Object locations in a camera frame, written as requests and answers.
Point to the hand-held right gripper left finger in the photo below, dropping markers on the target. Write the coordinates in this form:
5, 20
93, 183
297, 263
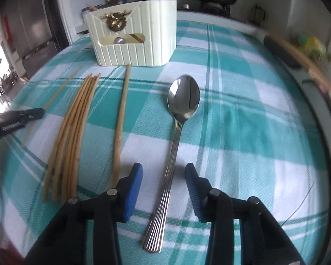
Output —
135, 187

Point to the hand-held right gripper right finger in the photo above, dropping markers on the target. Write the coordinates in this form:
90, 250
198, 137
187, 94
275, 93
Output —
194, 190

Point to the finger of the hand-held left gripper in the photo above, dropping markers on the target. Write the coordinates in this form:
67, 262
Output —
34, 113

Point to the group of bamboo chopsticks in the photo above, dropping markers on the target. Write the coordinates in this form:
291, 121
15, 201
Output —
71, 132

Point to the cream ribbed utensil holder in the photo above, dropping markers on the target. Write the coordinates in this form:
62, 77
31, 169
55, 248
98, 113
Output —
154, 33

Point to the teal plaid tablecloth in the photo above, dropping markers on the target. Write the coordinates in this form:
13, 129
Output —
237, 116

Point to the steel refrigerator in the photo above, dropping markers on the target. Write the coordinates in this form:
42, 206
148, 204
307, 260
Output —
30, 19

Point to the small steel spoon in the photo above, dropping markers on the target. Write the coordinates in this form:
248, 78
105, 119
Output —
118, 40

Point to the black oblong object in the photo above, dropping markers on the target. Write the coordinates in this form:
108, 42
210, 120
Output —
278, 49

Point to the wooden cutting board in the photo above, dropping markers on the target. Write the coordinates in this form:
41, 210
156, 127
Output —
306, 60

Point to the gas stove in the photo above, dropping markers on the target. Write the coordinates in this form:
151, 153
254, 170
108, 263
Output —
209, 9

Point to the glass teapot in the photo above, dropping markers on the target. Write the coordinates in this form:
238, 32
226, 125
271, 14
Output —
256, 15

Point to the yellow green bag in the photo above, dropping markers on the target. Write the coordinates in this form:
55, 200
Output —
313, 45

